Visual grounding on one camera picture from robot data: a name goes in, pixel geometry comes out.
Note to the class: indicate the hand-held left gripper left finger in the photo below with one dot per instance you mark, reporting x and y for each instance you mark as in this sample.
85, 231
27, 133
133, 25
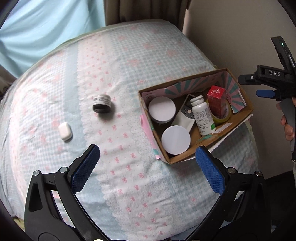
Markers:
85, 169

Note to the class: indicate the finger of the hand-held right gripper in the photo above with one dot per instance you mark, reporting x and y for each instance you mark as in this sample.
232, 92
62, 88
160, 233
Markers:
265, 93
247, 79

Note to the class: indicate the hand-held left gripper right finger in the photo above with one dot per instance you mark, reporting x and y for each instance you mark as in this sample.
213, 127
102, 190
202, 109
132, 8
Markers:
209, 169

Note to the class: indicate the patterned cardboard box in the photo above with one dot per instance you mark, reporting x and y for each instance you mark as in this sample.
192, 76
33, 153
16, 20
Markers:
185, 155

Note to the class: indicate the red carton box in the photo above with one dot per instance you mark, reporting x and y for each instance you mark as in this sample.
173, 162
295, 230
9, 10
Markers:
217, 99

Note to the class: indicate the white round jar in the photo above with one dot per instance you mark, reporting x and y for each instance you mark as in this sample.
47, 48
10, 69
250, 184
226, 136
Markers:
175, 140
161, 109

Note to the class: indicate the yellow tape roll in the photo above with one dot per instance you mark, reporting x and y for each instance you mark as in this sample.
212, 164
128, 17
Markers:
223, 117

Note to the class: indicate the white pill bottle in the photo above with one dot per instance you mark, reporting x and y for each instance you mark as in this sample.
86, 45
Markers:
203, 115

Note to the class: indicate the white remote control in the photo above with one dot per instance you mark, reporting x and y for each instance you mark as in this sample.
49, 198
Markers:
183, 115

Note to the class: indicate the person's right hand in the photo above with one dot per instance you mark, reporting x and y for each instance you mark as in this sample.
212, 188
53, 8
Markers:
289, 132

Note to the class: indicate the white earbud case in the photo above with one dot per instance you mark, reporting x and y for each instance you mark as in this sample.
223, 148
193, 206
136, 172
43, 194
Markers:
65, 131

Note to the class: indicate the small dark jar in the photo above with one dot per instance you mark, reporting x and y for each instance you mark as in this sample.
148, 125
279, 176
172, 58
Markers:
101, 104

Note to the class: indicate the patterned bed sheet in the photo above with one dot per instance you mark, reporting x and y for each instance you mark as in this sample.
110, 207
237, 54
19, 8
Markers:
115, 69

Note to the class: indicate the brown curtain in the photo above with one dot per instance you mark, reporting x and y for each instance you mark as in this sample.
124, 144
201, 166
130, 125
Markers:
5, 81
143, 10

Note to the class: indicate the light blue hanging cloth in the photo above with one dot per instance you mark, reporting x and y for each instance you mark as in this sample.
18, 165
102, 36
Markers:
46, 30

